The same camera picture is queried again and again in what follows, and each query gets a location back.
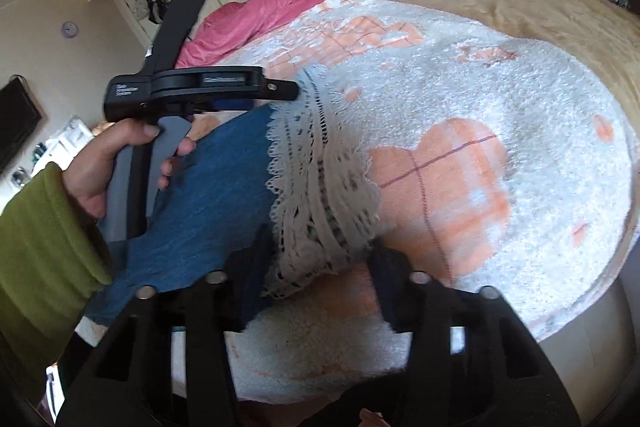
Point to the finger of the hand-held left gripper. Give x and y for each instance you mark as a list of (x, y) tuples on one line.
[(177, 27), (280, 90)]

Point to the person's left hand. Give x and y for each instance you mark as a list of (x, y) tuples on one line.
[(100, 162)]

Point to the black striped hanging bag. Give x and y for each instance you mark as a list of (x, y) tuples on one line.
[(156, 2)]

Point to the white cabinet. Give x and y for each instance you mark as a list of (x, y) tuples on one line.
[(70, 137)]

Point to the white and orange fleece blanket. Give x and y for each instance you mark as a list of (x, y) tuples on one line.
[(525, 107)]

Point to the white hanging bag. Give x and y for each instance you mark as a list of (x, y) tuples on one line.
[(140, 4)]

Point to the person's right foot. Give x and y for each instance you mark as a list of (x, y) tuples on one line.
[(372, 418)]

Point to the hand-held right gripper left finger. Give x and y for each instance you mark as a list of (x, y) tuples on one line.
[(200, 307)]

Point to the beige bed sheet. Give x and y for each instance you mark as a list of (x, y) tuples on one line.
[(550, 17)]

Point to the blue pants with lace trim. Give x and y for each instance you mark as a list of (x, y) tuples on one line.
[(215, 202)]

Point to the round wall clock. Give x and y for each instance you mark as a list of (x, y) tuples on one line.
[(69, 29)]

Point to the black wall television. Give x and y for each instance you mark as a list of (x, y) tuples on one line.
[(17, 127)]

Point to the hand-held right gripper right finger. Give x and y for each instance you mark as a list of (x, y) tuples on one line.
[(392, 292)]

